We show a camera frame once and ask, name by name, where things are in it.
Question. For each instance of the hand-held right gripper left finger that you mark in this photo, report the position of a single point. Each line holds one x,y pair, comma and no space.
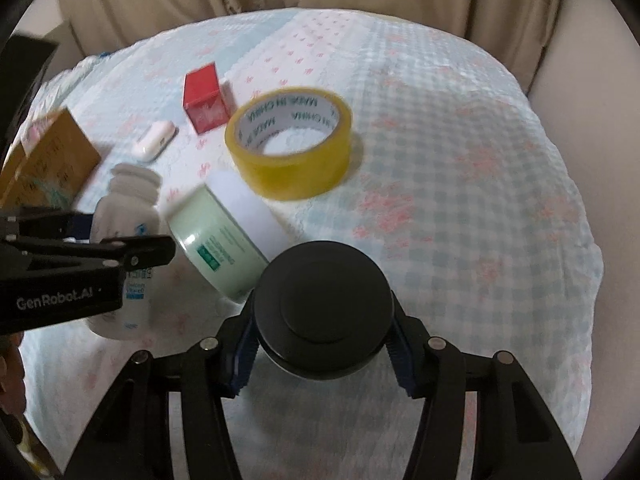
241,360

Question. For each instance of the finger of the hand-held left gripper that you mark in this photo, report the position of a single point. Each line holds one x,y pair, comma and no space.
75,225
135,255

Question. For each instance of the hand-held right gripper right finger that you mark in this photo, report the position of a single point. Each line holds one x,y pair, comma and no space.
404,360

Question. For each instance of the black round jar lid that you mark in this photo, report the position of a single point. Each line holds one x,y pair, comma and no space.
322,310

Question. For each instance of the person's left hand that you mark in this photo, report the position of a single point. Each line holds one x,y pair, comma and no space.
11,375

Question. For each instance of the white plastic bottle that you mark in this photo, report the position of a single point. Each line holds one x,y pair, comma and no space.
127,200

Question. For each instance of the brown cardboard box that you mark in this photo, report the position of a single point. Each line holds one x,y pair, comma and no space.
55,160

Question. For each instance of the pale green cream jar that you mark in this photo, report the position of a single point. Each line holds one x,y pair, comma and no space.
215,240

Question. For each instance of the white earbuds case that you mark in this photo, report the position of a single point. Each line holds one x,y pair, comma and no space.
154,140

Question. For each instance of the red small box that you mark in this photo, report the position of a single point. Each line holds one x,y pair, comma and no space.
205,102

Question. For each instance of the checked floral blanket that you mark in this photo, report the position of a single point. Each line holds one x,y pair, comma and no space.
450,185

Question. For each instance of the yellow tape roll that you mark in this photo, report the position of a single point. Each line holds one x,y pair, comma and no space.
292,147

